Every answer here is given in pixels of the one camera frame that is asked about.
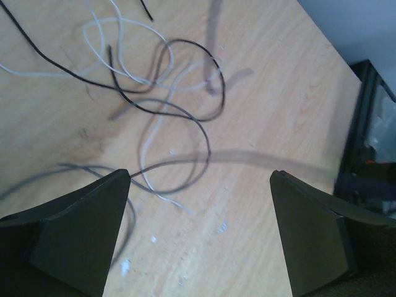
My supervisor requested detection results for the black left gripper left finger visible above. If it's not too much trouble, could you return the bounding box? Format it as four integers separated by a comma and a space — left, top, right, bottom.
1, 169, 130, 296

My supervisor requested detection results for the white wire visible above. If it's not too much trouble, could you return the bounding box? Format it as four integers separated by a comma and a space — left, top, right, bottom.
0, 0, 223, 215

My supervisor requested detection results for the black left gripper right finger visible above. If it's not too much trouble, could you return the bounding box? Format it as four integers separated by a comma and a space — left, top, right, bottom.
270, 171, 395, 296

